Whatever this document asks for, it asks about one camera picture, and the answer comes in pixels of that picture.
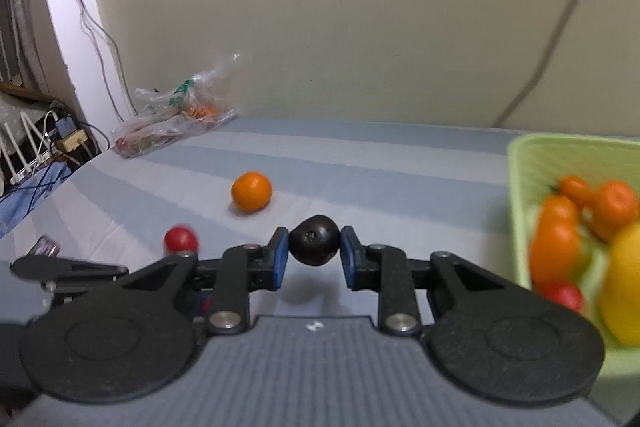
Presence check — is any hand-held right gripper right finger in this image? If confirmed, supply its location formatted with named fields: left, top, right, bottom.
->
left=340, top=226, right=518, bottom=336

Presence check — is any blue cloth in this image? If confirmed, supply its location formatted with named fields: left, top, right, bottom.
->
left=0, top=161, right=77, bottom=239

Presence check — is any striped bed sheet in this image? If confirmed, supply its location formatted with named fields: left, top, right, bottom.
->
left=0, top=117, right=531, bottom=333

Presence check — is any yellow lemon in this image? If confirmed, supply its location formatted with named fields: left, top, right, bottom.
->
left=600, top=223, right=640, bottom=348

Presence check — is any large red tomato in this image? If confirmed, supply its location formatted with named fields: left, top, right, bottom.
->
left=542, top=281, right=585, bottom=314

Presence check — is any beige power strip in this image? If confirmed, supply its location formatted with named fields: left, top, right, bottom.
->
left=54, top=130, right=87, bottom=152

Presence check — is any grey curtain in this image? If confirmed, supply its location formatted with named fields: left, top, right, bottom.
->
left=0, top=0, right=68, bottom=104

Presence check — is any oblong orange persimmon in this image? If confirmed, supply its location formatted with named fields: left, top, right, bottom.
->
left=529, top=222, right=583, bottom=290

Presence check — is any orange mandarin with green stem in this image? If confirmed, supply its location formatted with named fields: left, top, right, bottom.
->
left=590, top=181, right=640, bottom=242

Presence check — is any white router with antennas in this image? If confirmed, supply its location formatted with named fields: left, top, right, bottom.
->
left=0, top=111, right=57, bottom=186

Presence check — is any small red tomato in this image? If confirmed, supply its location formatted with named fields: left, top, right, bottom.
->
left=164, top=224, right=199, bottom=255

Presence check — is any clear plastic bag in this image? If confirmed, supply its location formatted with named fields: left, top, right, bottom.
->
left=110, top=53, right=240, bottom=158

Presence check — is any thin wall cable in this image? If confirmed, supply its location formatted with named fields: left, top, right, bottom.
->
left=36, top=0, right=137, bottom=122

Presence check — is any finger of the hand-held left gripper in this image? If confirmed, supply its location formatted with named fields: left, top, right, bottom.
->
left=10, top=256, right=130, bottom=294

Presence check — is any dark purple plum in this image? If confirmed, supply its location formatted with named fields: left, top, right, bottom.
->
left=289, top=215, right=341, bottom=267

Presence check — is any small orange mandarin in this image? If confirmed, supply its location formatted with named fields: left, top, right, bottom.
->
left=537, top=195, right=581, bottom=233

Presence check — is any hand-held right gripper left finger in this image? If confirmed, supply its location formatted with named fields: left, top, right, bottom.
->
left=122, top=227, right=291, bottom=336

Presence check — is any phone with pink case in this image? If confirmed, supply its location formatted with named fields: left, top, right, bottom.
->
left=27, top=234, right=61, bottom=258

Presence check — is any dark hanging cable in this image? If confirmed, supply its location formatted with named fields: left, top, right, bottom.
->
left=492, top=0, right=603, bottom=128

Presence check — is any large orange mandarin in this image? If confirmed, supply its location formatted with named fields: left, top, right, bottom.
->
left=557, top=176, right=595, bottom=208

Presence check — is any light green plastic basket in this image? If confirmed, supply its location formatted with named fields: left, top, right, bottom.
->
left=507, top=133, right=640, bottom=427

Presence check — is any round orange mandarin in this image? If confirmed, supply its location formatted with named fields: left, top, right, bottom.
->
left=231, top=172, right=273, bottom=213

